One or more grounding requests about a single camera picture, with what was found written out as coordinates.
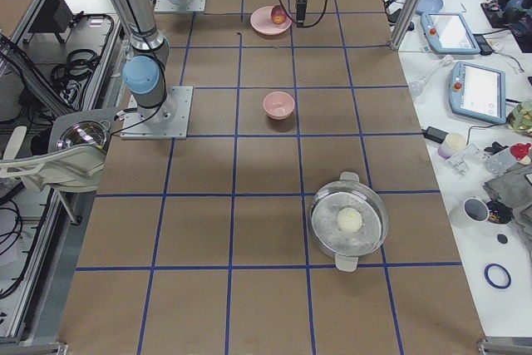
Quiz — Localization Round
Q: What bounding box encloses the black round lid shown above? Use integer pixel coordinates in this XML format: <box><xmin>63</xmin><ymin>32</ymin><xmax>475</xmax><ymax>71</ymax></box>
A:
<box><xmin>497</xmin><ymin>234</ymin><xmax>508</xmax><ymax>244</ymax></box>

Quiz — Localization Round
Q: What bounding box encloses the blue rubber ring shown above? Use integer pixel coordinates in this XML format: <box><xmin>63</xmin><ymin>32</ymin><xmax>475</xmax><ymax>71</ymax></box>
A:
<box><xmin>483</xmin><ymin>263</ymin><xmax>512</xmax><ymax>289</ymax></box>

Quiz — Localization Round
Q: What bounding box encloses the white plastic chair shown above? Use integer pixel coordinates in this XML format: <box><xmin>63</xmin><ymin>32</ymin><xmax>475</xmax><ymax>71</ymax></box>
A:
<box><xmin>1</xmin><ymin>126</ymin><xmax>106</xmax><ymax>193</ymax></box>

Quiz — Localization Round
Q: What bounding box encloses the light bulb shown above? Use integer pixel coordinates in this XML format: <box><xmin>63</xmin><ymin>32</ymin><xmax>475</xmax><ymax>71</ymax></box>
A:
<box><xmin>408</xmin><ymin>55</ymin><xmax>454</xmax><ymax>98</ymax></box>

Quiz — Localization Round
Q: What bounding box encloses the glass dome lid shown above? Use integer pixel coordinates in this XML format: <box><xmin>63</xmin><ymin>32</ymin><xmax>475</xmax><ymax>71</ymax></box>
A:
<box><xmin>56</xmin><ymin>121</ymin><xmax>108</xmax><ymax>150</ymax></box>

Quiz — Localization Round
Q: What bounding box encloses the white steamed bun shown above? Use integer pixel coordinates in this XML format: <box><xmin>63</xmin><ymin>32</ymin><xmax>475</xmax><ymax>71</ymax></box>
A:
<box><xmin>337</xmin><ymin>207</ymin><xmax>362</xmax><ymax>233</ymax></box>

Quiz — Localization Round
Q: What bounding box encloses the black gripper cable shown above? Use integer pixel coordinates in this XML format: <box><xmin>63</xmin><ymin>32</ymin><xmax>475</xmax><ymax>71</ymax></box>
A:
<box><xmin>274</xmin><ymin>0</ymin><xmax>336</xmax><ymax>29</ymax></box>

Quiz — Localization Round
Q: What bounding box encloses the lower teach pendant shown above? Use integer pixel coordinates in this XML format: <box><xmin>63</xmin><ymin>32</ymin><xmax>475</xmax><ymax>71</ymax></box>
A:
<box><xmin>448</xmin><ymin>62</ymin><xmax>506</xmax><ymax>125</ymax></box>

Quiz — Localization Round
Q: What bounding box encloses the white mug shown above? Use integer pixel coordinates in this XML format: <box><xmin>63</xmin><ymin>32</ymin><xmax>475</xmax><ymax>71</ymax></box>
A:
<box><xmin>449</xmin><ymin>197</ymin><xmax>490</xmax><ymax>229</ymax></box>

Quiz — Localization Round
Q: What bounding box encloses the red yellow apple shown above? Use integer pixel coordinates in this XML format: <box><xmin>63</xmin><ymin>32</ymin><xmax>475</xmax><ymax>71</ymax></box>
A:
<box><xmin>270</xmin><ymin>4</ymin><xmax>288</xmax><ymax>25</ymax></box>

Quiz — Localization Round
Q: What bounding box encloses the pink bowl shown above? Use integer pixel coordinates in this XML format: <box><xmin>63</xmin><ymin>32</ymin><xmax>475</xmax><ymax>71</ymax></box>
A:
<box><xmin>263</xmin><ymin>91</ymin><xmax>295</xmax><ymax>121</ymax></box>

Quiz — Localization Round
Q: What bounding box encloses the upper teach pendant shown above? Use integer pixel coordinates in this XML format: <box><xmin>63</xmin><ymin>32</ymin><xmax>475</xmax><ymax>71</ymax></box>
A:
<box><xmin>420</xmin><ymin>12</ymin><xmax>480</xmax><ymax>55</ymax></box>

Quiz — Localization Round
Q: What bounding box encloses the lavender white cup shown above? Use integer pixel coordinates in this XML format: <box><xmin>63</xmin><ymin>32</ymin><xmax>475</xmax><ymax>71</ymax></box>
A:
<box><xmin>437</xmin><ymin>133</ymin><xmax>466</xmax><ymax>159</ymax></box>

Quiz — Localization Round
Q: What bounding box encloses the steel steamer pot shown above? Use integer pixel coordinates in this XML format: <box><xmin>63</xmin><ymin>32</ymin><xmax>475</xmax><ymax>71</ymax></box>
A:
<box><xmin>308</xmin><ymin>171</ymin><xmax>389</xmax><ymax>272</ymax></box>

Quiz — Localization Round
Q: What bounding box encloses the pink plate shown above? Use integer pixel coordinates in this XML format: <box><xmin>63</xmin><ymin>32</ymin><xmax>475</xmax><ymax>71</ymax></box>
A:
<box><xmin>250</xmin><ymin>6</ymin><xmax>292</xmax><ymax>36</ymax></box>

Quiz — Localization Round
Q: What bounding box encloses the black power adapter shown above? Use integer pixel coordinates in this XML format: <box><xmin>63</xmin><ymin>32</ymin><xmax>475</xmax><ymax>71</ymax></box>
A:
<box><xmin>422</xmin><ymin>126</ymin><xmax>448</xmax><ymax>144</ymax></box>

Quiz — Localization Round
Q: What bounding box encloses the light blue plate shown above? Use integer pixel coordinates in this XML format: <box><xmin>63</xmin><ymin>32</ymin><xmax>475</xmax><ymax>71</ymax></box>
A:
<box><xmin>416</xmin><ymin>0</ymin><xmax>444</xmax><ymax>15</ymax></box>

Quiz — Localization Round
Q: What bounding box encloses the grey cloth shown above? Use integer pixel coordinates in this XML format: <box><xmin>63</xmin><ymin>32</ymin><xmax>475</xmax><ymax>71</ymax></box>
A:
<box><xmin>484</xmin><ymin>165</ymin><xmax>531</xmax><ymax>253</ymax></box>

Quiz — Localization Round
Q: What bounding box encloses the teach pendant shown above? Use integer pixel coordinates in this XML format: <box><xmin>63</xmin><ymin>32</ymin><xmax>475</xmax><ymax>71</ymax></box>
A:
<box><xmin>420</xmin><ymin>12</ymin><xmax>480</xmax><ymax>55</ymax></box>
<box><xmin>448</xmin><ymin>62</ymin><xmax>506</xmax><ymax>125</ymax></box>

